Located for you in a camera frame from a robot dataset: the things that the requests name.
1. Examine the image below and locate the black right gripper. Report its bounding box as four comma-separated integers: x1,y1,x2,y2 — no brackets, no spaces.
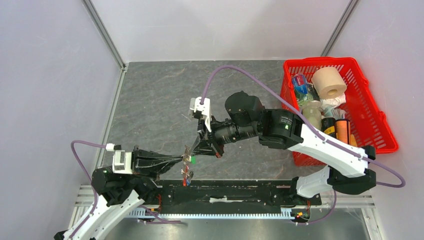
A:
189,112,259,158

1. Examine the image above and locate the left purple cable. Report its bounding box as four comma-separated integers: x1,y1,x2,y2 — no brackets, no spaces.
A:
67,140,181,240

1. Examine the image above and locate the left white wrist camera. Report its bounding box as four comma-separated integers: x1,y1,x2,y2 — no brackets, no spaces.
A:
105,143,134,175

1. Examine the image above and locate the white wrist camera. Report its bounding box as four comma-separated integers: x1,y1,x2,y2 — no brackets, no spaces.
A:
189,96,212,133
105,143,134,175

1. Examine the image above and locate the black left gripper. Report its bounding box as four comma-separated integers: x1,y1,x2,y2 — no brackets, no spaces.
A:
122,143,184,182

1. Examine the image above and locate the red grey key organizer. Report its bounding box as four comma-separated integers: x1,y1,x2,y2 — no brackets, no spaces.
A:
181,145,194,187

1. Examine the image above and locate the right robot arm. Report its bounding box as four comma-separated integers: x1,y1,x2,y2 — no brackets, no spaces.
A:
189,91,377,205

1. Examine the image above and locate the black can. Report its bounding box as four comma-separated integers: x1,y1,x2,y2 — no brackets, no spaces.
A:
321,117,337,139

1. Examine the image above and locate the red plastic basket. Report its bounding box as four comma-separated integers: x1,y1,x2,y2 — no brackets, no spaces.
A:
280,56,399,155

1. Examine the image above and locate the orange can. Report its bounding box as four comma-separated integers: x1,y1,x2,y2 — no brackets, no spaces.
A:
335,119,351,145

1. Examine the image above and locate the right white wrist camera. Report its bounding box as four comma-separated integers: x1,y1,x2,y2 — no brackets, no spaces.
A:
189,96,212,133

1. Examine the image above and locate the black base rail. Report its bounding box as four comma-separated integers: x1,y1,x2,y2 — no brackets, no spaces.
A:
143,179,322,216

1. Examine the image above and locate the blue snack packet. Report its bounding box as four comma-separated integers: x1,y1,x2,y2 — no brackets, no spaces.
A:
291,73,309,98

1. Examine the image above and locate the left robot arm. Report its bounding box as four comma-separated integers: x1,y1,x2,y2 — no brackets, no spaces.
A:
53,143,184,240

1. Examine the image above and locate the beige toilet paper roll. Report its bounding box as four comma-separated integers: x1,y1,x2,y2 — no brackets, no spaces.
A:
311,67,347,100

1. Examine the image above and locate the white crumpled tissue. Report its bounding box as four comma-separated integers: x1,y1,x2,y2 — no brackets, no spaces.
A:
320,93,346,112

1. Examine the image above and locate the translucent plastic bottle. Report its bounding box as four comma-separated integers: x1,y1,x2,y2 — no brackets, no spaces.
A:
301,100,322,130

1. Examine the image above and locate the white cable duct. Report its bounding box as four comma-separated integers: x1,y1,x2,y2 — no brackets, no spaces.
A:
124,207,295,221

